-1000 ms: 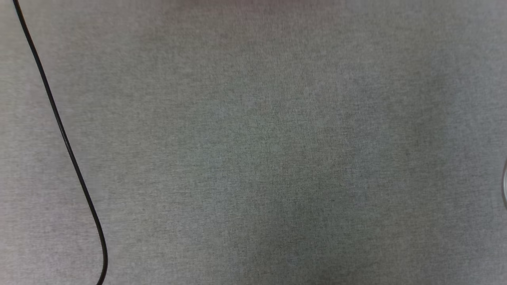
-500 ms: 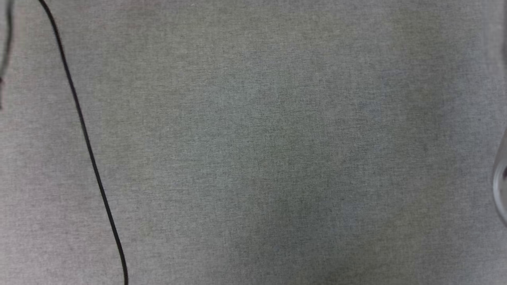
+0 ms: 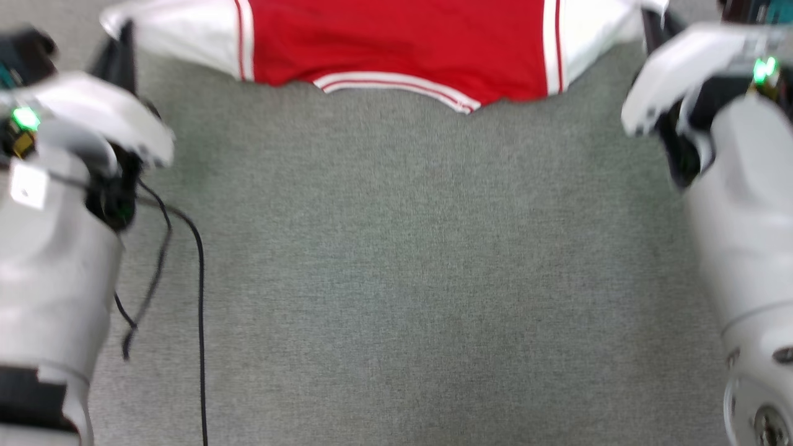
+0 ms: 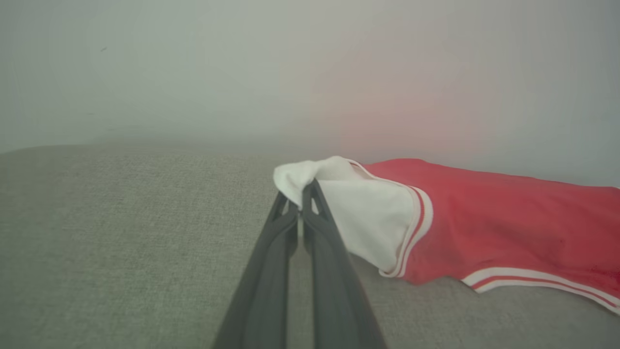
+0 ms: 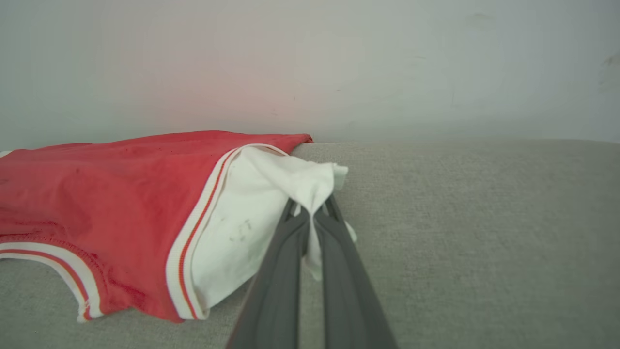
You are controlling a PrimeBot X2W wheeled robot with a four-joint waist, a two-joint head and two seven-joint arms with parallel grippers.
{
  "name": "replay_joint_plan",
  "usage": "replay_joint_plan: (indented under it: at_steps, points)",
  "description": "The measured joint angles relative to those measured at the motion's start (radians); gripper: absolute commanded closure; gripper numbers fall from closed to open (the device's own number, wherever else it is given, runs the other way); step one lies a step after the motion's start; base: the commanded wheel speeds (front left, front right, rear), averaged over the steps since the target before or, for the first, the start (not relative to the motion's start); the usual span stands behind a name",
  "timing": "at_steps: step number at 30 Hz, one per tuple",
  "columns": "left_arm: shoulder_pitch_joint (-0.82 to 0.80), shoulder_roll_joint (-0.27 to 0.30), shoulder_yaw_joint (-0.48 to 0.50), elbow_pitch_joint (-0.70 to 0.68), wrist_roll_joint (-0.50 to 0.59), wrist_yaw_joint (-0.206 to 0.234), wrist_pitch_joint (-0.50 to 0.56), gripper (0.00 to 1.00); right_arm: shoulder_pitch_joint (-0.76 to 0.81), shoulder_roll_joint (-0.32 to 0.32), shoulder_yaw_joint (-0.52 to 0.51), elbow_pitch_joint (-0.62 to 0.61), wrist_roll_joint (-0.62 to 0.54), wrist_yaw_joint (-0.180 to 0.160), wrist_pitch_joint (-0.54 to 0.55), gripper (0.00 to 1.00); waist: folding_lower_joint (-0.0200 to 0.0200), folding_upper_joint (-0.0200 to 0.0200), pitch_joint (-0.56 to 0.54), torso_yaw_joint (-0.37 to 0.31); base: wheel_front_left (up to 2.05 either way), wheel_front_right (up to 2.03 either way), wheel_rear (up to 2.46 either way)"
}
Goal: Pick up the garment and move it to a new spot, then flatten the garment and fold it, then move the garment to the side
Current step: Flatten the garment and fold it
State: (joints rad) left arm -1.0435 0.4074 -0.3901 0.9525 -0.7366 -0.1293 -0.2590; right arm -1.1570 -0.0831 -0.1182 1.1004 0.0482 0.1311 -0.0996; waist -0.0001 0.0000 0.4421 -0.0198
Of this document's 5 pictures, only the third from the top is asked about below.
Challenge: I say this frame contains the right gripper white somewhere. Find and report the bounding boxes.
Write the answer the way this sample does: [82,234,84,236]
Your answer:
[621,6,769,138]

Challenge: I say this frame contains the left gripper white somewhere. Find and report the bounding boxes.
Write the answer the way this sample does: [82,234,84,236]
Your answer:
[9,20,176,170]

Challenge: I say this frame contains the red and white garment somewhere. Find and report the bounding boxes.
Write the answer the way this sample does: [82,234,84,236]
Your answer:
[99,0,671,116]

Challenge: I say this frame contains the thin black cable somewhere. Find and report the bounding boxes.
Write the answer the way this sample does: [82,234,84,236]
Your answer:
[113,178,173,362]

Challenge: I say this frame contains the thick black cable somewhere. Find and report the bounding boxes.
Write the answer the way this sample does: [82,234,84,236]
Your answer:
[138,197,209,446]

